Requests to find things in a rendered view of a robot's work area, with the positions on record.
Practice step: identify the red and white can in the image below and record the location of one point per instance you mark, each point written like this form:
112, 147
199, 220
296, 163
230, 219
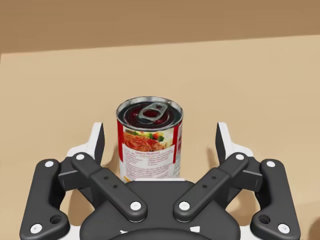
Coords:
150, 140

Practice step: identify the pale wooden shelf unit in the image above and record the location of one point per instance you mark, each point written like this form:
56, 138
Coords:
160, 62

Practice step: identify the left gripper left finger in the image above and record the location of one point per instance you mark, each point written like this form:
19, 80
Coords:
105, 182

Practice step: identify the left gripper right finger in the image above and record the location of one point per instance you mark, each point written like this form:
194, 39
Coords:
215, 182

